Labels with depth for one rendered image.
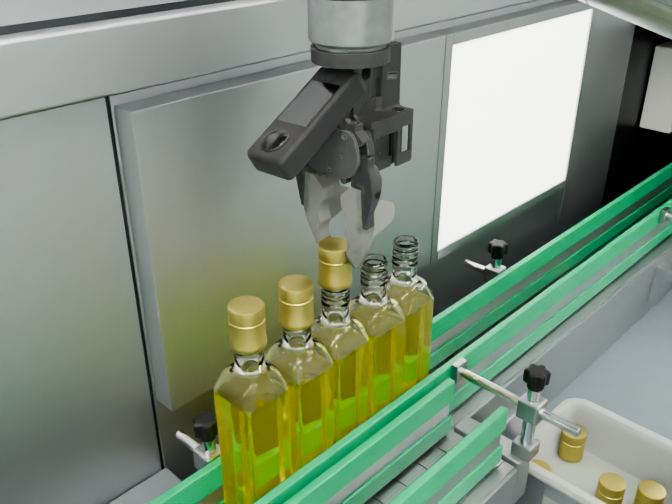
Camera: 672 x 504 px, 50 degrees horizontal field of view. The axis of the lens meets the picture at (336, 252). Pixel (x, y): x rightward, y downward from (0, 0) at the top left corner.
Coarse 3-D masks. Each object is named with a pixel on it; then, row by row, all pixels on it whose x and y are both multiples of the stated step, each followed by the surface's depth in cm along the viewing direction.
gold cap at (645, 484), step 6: (648, 480) 93; (642, 486) 92; (648, 486) 92; (654, 486) 92; (660, 486) 92; (636, 492) 93; (642, 492) 91; (648, 492) 91; (654, 492) 91; (660, 492) 91; (636, 498) 92; (642, 498) 91; (648, 498) 90; (654, 498) 90; (660, 498) 90
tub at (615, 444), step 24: (576, 408) 103; (600, 408) 101; (552, 432) 100; (600, 432) 102; (624, 432) 99; (648, 432) 97; (552, 456) 102; (600, 456) 102; (624, 456) 100; (648, 456) 97; (552, 480) 89; (576, 480) 99
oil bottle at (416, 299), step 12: (396, 288) 82; (408, 288) 82; (420, 288) 82; (396, 300) 81; (408, 300) 81; (420, 300) 82; (432, 300) 84; (408, 312) 81; (420, 312) 83; (432, 312) 85; (408, 324) 82; (420, 324) 84; (408, 336) 83; (420, 336) 85; (408, 348) 84; (420, 348) 86; (408, 360) 85; (420, 360) 87; (408, 372) 85; (420, 372) 88; (408, 384) 86
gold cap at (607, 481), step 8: (608, 472) 94; (600, 480) 93; (608, 480) 93; (616, 480) 93; (624, 480) 93; (600, 488) 93; (608, 488) 92; (616, 488) 92; (624, 488) 92; (600, 496) 93; (608, 496) 92; (616, 496) 92
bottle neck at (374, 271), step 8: (368, 256) 78; (376, 256) 78; (384, 256) 78; (368, 264) 76; (376, 264) 76; (384, 264) 76; (360, 272) 78; (368, 272) 76; (376, 272) 76; (384, 272) 77; (360, 280) 78; (368, 280) 77; (376, 280) 77; (384, 280) 77; (368, 288) 77; (376, 288) 77; (384, 288) 78; (360, 296) 79; (368, 296) 78; (376, 296) 78; (384, 296) 78; (376, 304) 78
